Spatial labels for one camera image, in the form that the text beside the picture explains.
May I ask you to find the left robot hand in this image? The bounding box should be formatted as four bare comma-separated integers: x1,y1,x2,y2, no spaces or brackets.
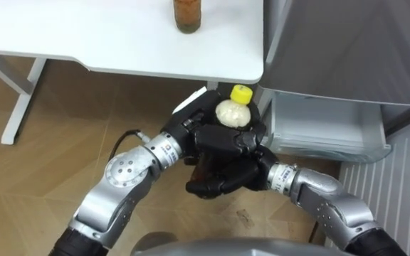
159,86,267,167

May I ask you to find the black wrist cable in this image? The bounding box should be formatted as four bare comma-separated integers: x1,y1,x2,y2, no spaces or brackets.
107,129,152,163

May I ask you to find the grey fridge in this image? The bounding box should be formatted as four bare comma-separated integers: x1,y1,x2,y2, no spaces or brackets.
256,0,410,164

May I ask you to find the white desk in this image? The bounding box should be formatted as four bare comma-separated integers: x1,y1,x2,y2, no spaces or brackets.
0,0,265,146

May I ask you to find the yellow-capped drink bottle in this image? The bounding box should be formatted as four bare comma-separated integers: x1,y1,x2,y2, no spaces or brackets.
190,84,254,184

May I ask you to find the brown drink bottle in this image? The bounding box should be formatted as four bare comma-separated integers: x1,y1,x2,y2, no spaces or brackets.
172,0,203,35

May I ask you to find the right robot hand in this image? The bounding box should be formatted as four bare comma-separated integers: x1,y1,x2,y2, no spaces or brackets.
185,144,280,200

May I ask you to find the open grey fridge door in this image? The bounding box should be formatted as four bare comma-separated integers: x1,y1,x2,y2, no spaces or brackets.
324,112,410,256

